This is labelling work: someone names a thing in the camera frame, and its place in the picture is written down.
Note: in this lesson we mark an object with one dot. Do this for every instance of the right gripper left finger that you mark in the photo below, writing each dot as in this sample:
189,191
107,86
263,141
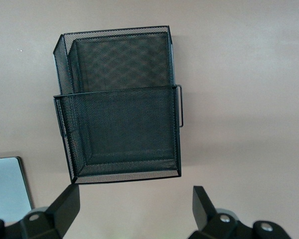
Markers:
49,219

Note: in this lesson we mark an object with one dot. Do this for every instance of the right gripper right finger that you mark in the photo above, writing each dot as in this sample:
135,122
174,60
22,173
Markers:
214,224

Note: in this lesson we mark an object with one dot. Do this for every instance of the silver laptop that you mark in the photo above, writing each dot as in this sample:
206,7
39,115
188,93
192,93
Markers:
7,184

